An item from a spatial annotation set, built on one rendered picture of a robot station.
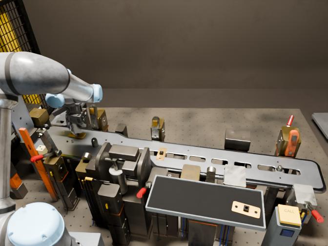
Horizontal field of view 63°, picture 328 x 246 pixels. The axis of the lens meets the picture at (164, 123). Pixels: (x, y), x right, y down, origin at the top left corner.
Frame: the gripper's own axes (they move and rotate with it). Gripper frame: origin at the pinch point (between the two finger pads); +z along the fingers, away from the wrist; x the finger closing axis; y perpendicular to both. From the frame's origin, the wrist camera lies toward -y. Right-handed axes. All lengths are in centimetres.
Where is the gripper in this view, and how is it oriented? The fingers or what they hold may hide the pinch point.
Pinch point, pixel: (75, 132)
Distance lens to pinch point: 146.0
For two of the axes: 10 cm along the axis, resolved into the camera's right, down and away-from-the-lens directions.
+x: 2.2, -6.1, 7.6
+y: 9.8, 1.1, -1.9
